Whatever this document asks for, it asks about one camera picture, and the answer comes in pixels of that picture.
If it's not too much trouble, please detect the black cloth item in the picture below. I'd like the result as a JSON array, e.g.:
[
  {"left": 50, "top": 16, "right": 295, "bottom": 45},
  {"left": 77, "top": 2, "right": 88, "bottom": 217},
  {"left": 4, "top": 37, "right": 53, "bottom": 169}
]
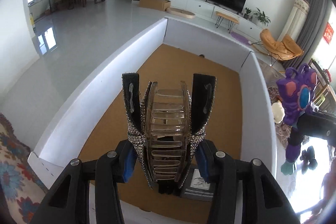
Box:
[{"left": 299, "top": 146, "right": 318, "bottom": 174}]

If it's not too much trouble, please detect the purple toy figure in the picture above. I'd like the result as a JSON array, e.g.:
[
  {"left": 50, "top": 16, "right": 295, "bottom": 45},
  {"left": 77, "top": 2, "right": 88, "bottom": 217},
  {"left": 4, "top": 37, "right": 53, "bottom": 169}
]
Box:
[{"left": 276, "top": 63, "right": 317, "bottom": 175}]

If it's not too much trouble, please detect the rhinestone hair claw clip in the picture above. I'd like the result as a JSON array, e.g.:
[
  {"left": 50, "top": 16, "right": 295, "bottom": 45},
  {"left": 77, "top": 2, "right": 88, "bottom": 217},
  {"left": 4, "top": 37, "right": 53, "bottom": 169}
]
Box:
[{"left": 122, "top": 73, "right": 217, "bottom": 194}]

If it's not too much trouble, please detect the cream knitted sock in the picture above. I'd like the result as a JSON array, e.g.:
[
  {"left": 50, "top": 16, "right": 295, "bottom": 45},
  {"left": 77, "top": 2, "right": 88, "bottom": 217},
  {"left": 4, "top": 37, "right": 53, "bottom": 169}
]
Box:
[{"left": 271, "top": 101, "right": 285, "bottom": 124}]

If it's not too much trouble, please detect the white cardboard sorting box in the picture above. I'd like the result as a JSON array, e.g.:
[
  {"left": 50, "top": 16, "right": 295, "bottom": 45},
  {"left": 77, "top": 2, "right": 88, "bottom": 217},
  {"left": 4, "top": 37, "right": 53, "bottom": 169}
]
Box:
[{"left": 27, "top": 16, "right": 279, "bottom": 224}]

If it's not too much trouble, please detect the person's hand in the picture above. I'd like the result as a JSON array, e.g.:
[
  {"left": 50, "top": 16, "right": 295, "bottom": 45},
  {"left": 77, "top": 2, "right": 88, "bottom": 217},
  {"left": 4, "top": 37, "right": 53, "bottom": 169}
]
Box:
[{"left": 312, "top": 159, "right": 335, "bottom": 215}]

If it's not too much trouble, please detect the wooden side chair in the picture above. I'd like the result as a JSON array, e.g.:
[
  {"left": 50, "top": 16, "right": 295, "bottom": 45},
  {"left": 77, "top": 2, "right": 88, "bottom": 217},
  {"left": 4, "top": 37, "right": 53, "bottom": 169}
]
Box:
[{"left": 308, "top": 59, "right": 335, "bottom": 114}]

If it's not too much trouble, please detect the orange lounge chair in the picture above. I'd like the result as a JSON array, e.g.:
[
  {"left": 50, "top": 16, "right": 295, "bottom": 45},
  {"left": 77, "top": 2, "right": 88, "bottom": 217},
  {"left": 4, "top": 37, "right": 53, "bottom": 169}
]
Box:
[{"left": 251, "top": 28, "right": 303, "bottom": 61}]

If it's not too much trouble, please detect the standing air conditioner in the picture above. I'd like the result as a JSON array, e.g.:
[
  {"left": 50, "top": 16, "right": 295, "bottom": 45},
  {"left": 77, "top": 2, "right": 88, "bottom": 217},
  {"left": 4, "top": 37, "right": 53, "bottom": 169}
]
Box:
[{"left": 278, "top": 0, "right": 310, "bottom": 41}]

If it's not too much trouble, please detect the purple floor mat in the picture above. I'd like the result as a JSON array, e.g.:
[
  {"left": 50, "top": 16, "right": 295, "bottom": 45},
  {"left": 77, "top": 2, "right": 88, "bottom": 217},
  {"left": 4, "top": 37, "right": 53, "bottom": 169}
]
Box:
[{"left": 230, "top": 31, "right": 250, "bottom": 45}]

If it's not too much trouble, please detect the floral sofa cover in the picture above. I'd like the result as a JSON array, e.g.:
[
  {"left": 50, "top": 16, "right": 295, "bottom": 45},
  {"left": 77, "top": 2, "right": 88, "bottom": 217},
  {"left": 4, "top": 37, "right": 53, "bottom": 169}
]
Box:
[{"left": 1, "top": 115, "right": 47, "bottom": 223}]

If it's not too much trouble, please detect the green potted plant right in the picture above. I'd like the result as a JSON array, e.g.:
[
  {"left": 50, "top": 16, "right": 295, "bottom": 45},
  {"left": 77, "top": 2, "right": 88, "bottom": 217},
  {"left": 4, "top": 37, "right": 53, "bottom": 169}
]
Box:
[{"left": 253, "top": 8, "right": 271, "bottom": 26}]

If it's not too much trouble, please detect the grey curtain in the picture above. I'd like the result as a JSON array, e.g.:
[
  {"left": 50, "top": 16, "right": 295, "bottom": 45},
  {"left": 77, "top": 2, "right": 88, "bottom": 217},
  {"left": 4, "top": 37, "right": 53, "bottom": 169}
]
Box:
[{"left": 293, "top": 0, "right": 329, "bottom": 68}]

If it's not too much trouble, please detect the small wooden bench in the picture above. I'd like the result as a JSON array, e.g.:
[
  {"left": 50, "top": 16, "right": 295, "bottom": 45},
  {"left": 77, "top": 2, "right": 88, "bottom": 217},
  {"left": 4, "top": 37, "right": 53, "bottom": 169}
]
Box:
[{"left": 215, "top": 11, "right": 239, "bottom": 34}]

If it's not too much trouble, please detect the oval wooden tray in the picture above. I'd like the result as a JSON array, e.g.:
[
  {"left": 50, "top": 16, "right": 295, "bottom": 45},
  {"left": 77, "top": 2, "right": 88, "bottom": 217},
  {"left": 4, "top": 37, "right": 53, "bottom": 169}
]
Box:
[{"left": 166, "top": 7, "right": 196, "bottom": 19}]

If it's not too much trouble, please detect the white tv cabinet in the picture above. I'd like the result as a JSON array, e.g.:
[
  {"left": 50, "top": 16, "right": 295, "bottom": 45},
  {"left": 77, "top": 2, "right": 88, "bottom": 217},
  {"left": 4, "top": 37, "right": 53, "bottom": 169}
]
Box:
[{"left": 169, "top": 0, "right": 262, "bottom": 42}]

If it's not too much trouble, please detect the cardboard box on floor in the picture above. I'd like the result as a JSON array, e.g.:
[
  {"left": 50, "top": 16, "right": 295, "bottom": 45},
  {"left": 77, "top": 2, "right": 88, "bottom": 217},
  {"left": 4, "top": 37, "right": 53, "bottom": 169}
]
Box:
[{"left": 138, "top": 0, "right": 171, "bottom": 11}]

